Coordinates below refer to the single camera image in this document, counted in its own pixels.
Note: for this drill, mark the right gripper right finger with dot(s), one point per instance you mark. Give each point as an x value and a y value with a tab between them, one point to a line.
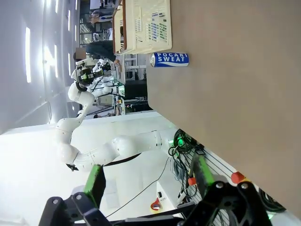
202	174

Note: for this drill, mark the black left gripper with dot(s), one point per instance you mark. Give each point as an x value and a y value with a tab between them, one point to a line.
84	75

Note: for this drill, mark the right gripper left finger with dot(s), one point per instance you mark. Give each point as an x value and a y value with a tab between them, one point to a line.
94	179

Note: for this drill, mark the blue Pocari Sweat can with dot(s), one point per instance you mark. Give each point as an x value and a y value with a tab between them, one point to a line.
171	60

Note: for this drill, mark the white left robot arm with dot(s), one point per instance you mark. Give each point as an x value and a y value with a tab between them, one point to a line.
70	131

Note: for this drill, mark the cream shopping basket brown rim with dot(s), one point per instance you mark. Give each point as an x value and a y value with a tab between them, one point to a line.
145	14

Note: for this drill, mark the orange red plug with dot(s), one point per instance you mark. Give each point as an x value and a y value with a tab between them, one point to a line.
191	180

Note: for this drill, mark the ceiling light strip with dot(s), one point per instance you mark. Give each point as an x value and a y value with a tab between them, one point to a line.
28	54
69	63
56	61

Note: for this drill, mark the background white robot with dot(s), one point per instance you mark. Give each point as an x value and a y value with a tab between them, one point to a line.
103	91

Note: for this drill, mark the background person dark jacket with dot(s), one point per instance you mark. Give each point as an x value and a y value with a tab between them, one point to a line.
98	48

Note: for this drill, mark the red emergency stop button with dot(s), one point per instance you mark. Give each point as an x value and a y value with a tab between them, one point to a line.
238	177

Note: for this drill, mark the red yellow tape roll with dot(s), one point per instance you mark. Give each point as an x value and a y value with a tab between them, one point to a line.
155	207

